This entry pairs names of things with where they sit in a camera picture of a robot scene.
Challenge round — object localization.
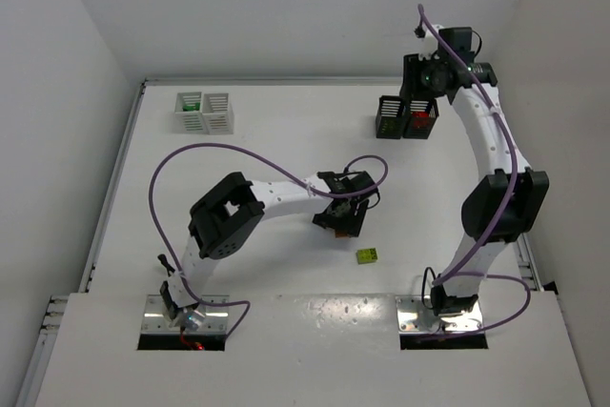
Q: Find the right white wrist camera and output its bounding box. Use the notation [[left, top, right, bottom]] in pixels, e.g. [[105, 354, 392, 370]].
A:
[[418, 24, 444, 60]]

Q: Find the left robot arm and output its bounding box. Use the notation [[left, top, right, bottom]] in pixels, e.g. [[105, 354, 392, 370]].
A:
[[160, 172, 378, 321]]

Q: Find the white slotted bin right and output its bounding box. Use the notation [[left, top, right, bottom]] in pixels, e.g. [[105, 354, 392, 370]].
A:
[[202, 92, 234, 135]]

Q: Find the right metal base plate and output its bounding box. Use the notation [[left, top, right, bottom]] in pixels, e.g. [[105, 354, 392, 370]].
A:
[[396, 295, 484, 336]]

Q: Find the red lego brick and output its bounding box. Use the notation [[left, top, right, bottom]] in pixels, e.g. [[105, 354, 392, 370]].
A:
[[412, 112, 434, 132]]

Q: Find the white slotted bin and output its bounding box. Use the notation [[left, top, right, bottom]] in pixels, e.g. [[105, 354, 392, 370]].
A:
[[202, 92, 234, 135], [173, 92, 207, 133]]

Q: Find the small green lego brick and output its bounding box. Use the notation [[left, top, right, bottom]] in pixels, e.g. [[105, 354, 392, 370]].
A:
[[183, 102, 200, 112]]

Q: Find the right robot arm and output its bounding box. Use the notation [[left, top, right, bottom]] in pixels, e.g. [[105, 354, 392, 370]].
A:
[[376, 25, 549, 315]]

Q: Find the white slotted bin left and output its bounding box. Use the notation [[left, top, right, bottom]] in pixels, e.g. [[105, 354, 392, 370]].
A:
[[173, 92, 207, 133]]

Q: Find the aluminium frame rail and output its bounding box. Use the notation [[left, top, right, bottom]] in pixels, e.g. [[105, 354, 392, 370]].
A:
[[142, 76, 402, 87]]

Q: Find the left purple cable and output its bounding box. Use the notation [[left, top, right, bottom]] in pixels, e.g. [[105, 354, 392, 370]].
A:
[[148, 141, 389, 339]]

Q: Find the right side aluminium rail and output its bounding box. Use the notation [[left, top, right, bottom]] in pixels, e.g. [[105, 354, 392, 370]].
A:
[[516, 234, 544, 292]]

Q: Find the black slotted bin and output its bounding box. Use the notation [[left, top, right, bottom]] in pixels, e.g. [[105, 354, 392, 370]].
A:
[[376, 95, 407, 139], [403, 99, 438, 140]]

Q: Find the lime lego brick small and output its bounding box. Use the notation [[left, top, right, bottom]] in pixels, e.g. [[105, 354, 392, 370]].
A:
[[377, 119, 399, 138]]

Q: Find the black slotted bin right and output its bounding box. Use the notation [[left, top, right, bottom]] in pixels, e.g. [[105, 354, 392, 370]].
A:
[[403, 99, 438, 140]]

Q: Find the lime lego brick large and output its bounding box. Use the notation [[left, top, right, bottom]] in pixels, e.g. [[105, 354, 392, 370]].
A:
[[356, 248, 378, 265]]

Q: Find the black slotted bin left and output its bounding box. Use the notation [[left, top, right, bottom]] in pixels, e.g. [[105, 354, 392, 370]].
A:
[[376, 95, 407, 139]]

